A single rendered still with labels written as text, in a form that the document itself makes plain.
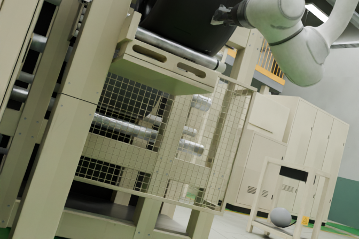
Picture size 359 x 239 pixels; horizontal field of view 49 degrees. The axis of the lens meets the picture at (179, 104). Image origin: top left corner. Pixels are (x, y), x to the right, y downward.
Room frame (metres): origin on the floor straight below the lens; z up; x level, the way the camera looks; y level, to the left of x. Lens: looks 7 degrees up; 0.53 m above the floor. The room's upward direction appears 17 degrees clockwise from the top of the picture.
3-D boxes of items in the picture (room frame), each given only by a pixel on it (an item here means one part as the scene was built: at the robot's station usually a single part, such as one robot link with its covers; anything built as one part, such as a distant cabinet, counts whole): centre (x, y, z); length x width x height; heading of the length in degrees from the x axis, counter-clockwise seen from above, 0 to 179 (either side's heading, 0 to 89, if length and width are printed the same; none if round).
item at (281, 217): (4.03, -1.35, 0.40); 0.60 x 0.35 x 0.80; 37
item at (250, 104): (1.91, 0.04, 0.65); 0.90 x 0.02 x 0.70; 112
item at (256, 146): (6.41, -1.40, 0.62); 0.90 x 0.56 x 1.25; 127
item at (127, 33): (1.45, 0.29, 0.90); 0.40 x 0.03 x 0.10; 22
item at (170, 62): (1.39, 0.07, 0.84); 0.36 x 0.09 x 0.06; 112
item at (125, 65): (1.52, 0.13, 0.80); 0.37 x 0.36 x 0.02; 22
